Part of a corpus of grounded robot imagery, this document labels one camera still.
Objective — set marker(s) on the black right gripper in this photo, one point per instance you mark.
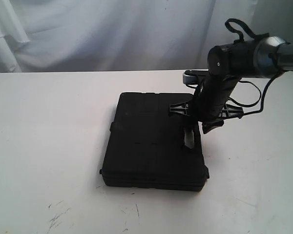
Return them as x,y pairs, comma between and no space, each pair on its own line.
212,99

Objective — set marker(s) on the black plastic tool case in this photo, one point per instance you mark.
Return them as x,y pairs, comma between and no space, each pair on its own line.
146,147

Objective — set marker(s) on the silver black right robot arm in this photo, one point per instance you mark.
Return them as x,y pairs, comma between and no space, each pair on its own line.
267,58

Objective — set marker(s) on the white backdrop curtain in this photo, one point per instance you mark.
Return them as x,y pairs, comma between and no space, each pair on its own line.
127,35

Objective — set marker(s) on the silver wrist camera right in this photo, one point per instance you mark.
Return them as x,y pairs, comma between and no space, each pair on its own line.
194,77

